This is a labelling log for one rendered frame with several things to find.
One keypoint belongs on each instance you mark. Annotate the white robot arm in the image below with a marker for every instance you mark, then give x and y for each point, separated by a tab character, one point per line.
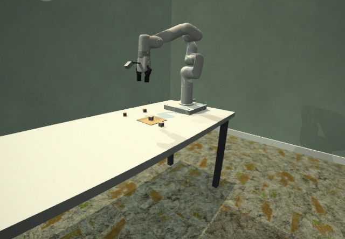
190	34

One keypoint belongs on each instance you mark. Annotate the tan flat mat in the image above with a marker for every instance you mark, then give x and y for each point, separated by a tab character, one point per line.
155	121

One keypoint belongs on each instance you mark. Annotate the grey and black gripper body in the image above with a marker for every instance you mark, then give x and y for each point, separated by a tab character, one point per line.
144	61

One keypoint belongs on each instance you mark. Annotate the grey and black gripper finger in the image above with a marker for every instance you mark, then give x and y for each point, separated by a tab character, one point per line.
138	75
147	74

